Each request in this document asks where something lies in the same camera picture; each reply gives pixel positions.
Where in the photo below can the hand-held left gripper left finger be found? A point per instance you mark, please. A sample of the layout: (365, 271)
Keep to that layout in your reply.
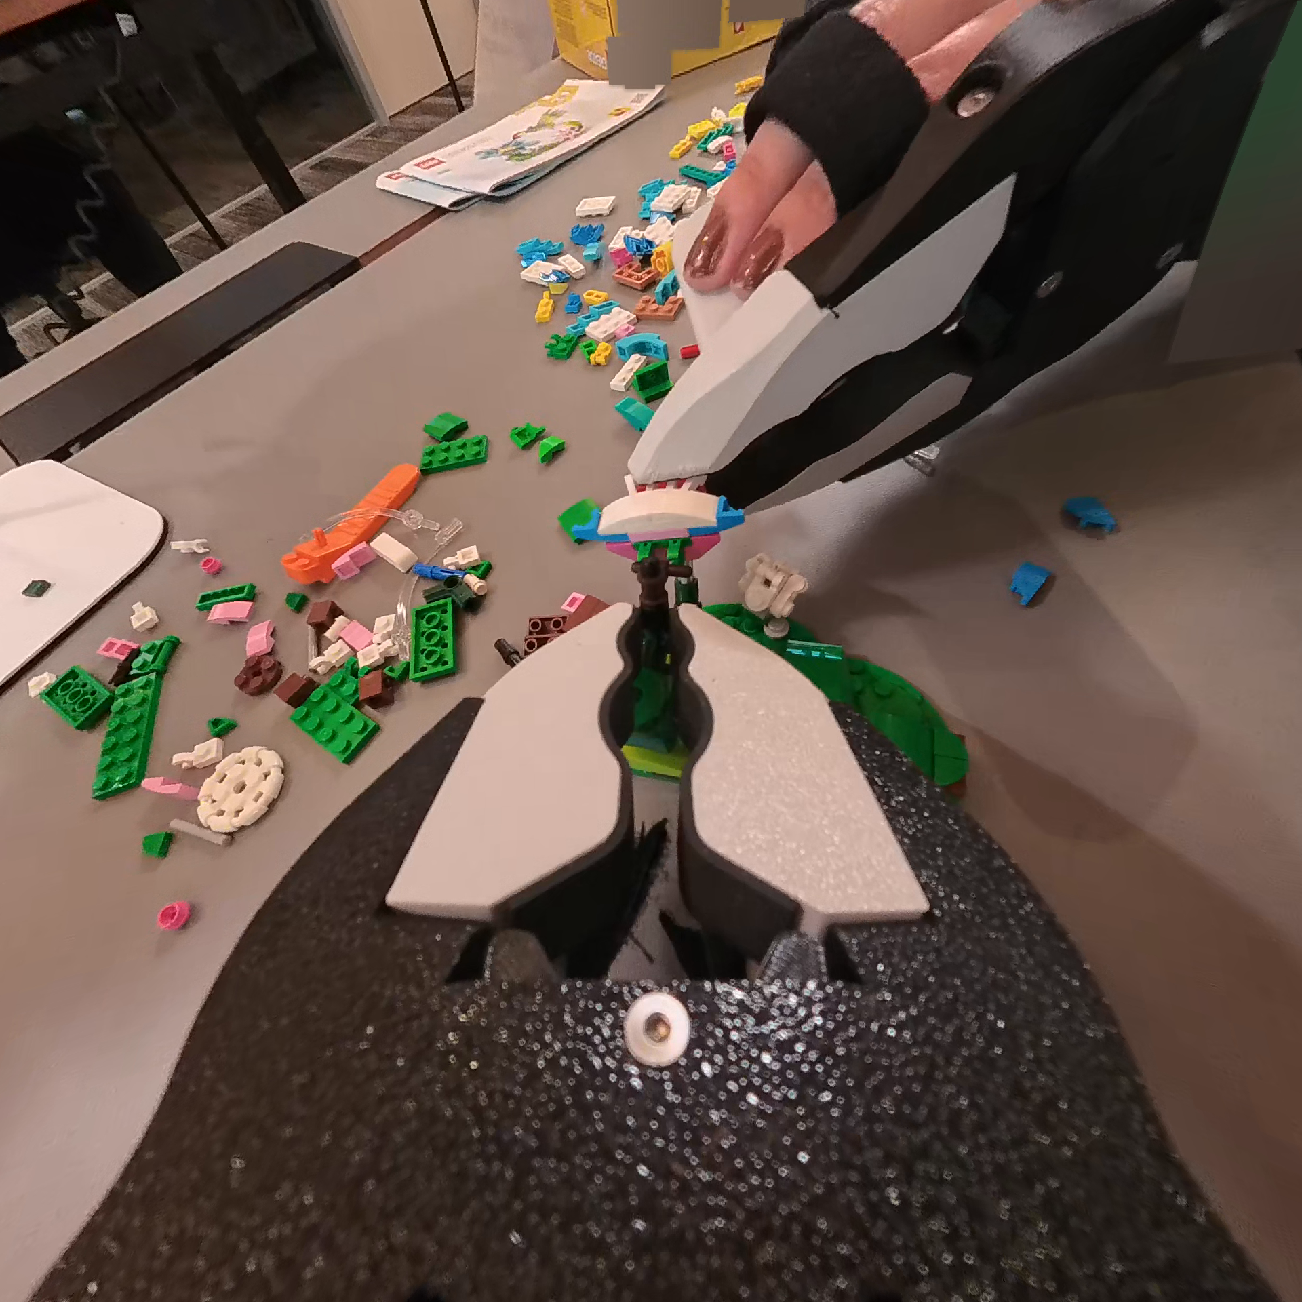
(529, 773)

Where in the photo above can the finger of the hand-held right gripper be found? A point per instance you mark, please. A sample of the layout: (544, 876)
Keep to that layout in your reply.
(753, 365)
(896, 415)

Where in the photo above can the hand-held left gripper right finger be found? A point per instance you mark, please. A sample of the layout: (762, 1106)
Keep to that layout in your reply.
(783, 803)

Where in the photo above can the green lego plant model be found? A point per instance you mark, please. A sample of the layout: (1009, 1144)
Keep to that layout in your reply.
(896, 711)

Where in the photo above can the white pink lego flower assembly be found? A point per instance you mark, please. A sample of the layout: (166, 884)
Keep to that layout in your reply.
(655, 513)

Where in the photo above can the small blue lego piece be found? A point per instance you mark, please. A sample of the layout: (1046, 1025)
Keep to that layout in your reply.
(1030, 583)
(1088, 513)

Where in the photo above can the lego instruction booklet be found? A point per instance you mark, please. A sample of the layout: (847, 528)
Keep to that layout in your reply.
(518, 141)

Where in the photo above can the yellow lego box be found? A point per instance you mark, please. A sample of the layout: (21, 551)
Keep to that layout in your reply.
(580, 30)

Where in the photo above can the person's right hand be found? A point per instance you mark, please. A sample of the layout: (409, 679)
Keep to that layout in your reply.
(783, 173)

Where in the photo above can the pile of blue yellow pieces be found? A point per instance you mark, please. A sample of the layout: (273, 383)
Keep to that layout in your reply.
(642, 348)

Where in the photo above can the small green wedge piece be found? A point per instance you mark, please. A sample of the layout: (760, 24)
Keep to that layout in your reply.
(552, 447)

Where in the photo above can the green curved slope brick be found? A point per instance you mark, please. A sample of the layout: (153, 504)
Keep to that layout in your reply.
(578, 515)

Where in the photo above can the small green clip piece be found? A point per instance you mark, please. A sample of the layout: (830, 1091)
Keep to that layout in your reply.
(525, 434)

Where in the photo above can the green two by four plate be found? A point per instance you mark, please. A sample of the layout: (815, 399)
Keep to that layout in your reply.
(454, 451)

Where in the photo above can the green rounded brick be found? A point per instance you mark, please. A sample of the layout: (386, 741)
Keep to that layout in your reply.
(444, 425)

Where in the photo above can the orange brick separator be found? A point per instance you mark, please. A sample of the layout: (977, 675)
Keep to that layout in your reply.
(392, 483)

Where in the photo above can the pile of green brown pieces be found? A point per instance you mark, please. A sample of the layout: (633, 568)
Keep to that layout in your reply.
(126, 732)

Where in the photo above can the black desk leg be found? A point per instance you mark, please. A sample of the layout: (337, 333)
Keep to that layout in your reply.
(245, 131)
(444, 50)

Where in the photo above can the white rounded flat base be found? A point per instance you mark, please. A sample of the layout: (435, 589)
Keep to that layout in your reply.
(72, 528)

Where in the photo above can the black office chair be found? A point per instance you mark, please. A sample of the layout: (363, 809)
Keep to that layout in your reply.
(51, 233)

